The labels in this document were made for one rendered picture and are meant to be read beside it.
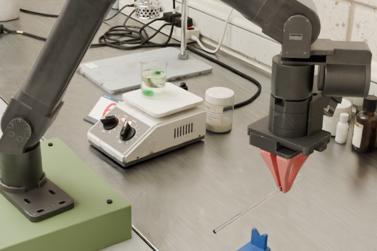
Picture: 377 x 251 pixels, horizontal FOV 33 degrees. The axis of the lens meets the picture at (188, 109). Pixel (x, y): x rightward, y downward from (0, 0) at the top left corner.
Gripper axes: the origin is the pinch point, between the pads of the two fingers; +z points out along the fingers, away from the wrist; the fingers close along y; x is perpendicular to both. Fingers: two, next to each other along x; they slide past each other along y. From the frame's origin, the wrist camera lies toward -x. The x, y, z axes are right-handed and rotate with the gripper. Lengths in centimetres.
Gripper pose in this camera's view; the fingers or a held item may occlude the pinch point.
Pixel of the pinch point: (284, 185)
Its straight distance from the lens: 93.8
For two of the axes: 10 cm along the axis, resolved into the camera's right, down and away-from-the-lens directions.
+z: 0.0, 9.2, 4.0
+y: -7.3, -2.7, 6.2
